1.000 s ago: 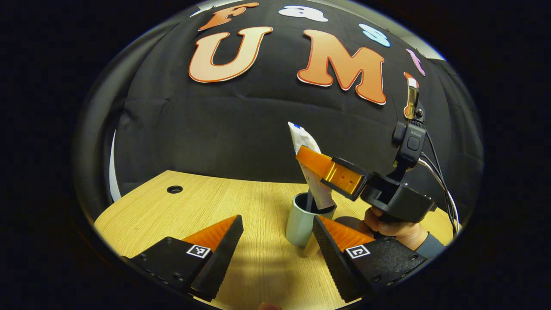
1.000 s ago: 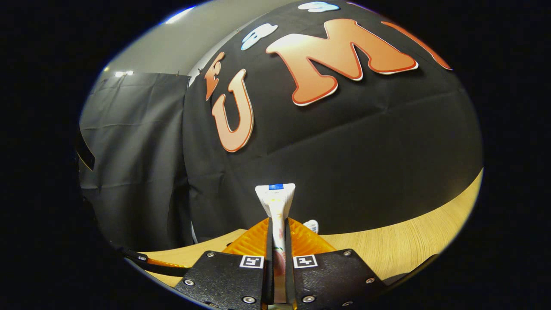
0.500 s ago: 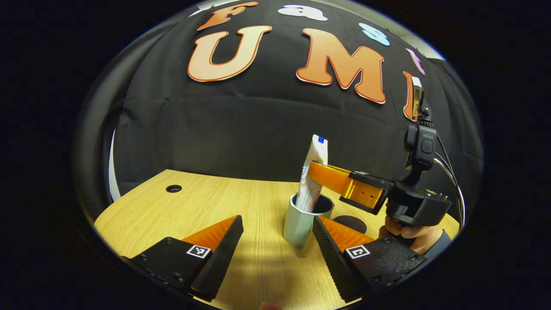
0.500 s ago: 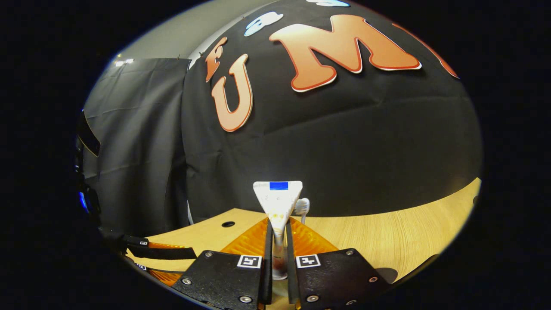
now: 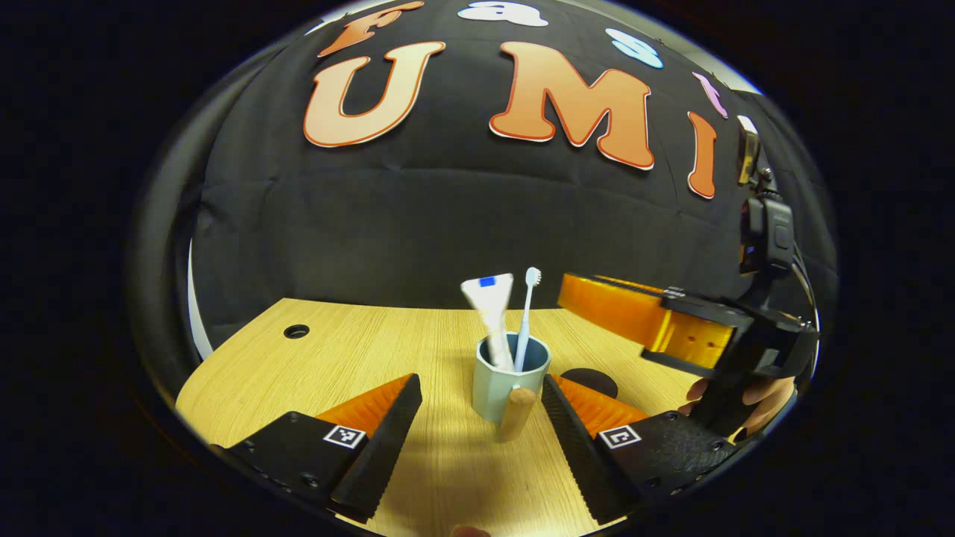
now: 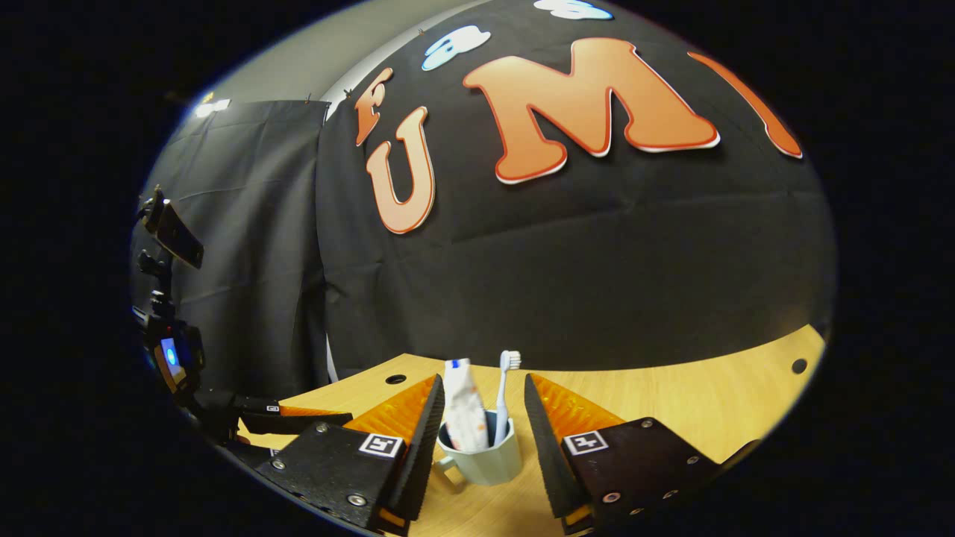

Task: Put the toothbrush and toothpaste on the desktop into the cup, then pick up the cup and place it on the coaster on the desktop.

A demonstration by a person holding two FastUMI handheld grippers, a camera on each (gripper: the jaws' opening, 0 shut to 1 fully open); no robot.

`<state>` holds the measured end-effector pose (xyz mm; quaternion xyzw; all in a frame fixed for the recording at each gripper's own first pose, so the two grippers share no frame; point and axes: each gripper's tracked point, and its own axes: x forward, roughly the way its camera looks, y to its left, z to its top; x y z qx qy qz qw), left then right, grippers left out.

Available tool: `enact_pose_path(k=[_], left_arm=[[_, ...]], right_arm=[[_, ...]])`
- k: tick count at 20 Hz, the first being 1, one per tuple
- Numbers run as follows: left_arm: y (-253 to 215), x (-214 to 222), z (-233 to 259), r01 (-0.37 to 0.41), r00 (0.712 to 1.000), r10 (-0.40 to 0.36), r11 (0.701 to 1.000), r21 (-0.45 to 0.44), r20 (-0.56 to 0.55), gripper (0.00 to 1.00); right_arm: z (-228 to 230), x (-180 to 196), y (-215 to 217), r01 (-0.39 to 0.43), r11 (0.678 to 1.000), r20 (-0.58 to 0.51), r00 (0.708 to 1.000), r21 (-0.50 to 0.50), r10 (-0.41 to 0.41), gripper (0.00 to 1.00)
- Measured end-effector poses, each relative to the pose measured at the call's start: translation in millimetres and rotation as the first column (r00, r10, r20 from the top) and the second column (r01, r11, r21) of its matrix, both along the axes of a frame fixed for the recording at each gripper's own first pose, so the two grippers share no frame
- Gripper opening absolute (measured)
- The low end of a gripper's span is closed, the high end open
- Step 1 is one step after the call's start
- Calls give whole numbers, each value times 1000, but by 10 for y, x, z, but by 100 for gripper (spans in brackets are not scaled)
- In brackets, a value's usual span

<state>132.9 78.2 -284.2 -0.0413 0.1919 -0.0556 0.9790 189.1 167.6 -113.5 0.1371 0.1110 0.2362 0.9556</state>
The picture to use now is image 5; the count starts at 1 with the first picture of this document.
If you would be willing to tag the white toothbrush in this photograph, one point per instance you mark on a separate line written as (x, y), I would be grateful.
(531, 277)

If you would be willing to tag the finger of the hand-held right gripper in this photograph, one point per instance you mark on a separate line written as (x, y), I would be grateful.
(612, 309)

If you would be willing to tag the wooden desktop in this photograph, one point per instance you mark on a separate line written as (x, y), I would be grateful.
(298, 388)

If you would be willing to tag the black backdrop cloth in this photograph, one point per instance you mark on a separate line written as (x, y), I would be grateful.
(448, 224)

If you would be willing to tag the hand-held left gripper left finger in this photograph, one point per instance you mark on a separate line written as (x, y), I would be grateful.
(380, 447)

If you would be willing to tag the white toothpaste tube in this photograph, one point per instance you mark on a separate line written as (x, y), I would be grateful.
(489, 298)

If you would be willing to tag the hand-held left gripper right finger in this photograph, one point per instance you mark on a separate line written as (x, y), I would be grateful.
(578, 447)

